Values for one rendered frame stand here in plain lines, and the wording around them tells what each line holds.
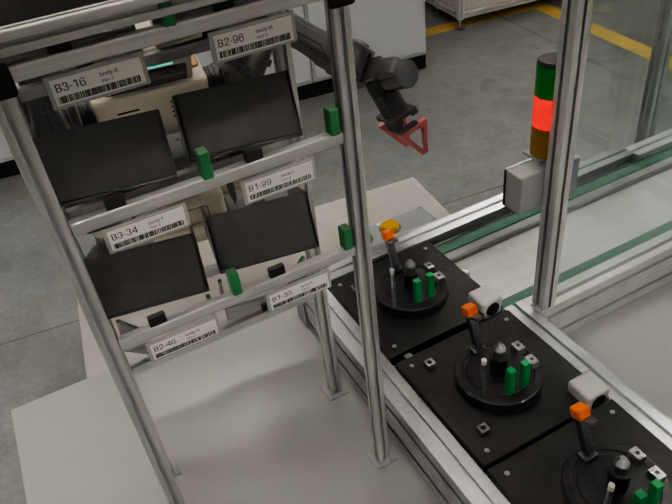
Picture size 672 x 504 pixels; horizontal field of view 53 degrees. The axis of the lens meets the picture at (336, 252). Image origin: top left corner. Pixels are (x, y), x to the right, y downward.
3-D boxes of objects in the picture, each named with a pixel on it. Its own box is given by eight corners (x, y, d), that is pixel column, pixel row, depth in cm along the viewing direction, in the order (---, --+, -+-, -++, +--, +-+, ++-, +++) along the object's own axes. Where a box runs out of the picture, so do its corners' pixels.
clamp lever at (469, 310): (469, 347, 112) (459, 306, 110) (479, 342, 112) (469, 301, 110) (482, 353, 109) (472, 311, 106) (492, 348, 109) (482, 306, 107)
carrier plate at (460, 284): (327, 290, 134) (326, 282, 133) (428, 247, 142) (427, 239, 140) (391, 366, 116) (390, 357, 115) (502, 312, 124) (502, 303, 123)
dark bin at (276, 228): (207, 240, 111) (195, 196, 109) (284, 220, 113) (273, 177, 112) (220, 274, 84) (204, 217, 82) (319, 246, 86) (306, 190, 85)
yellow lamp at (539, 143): (522, 150, 109) (524, 123, 106) (546, 141, 110) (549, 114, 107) (544, 163, 105) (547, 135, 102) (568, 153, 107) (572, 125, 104)
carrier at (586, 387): (395, 371, 115) (392, 318, 108) (507, 317, 123) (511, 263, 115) (484, 476, 98) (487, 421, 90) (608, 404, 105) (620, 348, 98)
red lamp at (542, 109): (524, 122, 106) (527, 93, 103) (549, 113, 107) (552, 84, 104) (547, 134, 102) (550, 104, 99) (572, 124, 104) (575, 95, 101)
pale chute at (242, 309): (227, 322, 124) (221, 298, 125) (295, 302, 127) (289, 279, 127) (225, 309, 97) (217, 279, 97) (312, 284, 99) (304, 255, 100)
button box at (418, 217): (342, 259, 150) (340, 236, 146) (421, 226, 156) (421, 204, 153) (358, 275, 145) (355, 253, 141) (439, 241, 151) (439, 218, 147)
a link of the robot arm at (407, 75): (346, 39, 138) (333, 77, 137) (381, 28, 129) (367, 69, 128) (388, 66, 145) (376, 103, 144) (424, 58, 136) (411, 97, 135)
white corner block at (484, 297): (467, 308, 126) (467, 291, 123) (486, 298, 127) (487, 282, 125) (482, 322, 123) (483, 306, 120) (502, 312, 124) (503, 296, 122)
